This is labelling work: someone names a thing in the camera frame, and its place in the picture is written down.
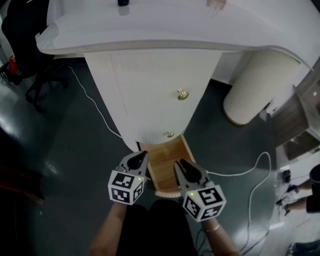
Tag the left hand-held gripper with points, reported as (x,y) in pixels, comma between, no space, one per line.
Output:
(125,186)

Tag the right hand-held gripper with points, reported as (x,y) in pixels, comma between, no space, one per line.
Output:
(203,202)

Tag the white drawer with wooden inside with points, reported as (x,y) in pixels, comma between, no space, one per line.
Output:
(163,160)

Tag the person's right forearm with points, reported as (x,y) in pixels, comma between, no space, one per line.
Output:
(220,240)

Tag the person's left forearm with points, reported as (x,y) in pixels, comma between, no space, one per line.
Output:
(110,230)

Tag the white drawer cabinet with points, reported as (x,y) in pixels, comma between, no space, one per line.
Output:
(155,82)

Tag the small brass knob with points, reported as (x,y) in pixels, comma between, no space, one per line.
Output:
(170,134)

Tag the person's black trousers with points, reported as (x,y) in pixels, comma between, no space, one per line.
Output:
(155,230)

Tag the large brass knob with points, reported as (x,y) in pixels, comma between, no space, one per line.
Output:
(183,94)

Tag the cream ribbed desk pillar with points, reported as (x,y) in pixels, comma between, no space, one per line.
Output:
(255,85)

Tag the grey wooden side cabinet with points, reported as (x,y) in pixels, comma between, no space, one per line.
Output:
(295,117)

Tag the red object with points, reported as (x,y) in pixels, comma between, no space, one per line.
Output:
(13,65)

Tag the small black object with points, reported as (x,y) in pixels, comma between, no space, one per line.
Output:
(123,2)

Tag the black office chair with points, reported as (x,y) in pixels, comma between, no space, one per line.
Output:
(27,37)

